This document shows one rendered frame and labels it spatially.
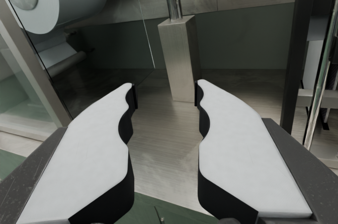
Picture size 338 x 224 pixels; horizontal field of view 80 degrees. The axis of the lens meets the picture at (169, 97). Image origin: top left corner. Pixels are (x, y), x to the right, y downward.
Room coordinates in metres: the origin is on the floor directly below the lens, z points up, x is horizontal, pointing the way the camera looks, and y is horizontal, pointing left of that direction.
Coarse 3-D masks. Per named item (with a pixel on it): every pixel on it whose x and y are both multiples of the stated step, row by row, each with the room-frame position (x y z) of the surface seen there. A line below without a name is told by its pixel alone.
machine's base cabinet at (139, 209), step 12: (0, 156) 0.67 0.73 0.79; (0, 168) 0.74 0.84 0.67; (12, 168) 0.67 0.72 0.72; (0, 180) 0.81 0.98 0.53; (144, 204) 0.32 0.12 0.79; (132, 216) 0.36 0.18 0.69; (144, 216) 0.33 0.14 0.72; (156, 216) 0.31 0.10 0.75; (168, 216) 0.29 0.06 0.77; (180, 216) 0.27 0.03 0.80
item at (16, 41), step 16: (0, 0) 0.49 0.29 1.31; (0, 16) 0.47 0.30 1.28; (0, 32) 0.49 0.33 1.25; (16, 32) 0.49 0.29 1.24; (16, 48) 0.47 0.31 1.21; (32, 64) 0.48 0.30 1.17; (32, 80) 0.48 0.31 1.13; (48, 80) 0.50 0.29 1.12; (48, 96) 0.48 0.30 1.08; (48, 112) 0.49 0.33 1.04; (64, 112) 0.49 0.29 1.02; (0, 128) 0.67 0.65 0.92; (16, 128) 0.62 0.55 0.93
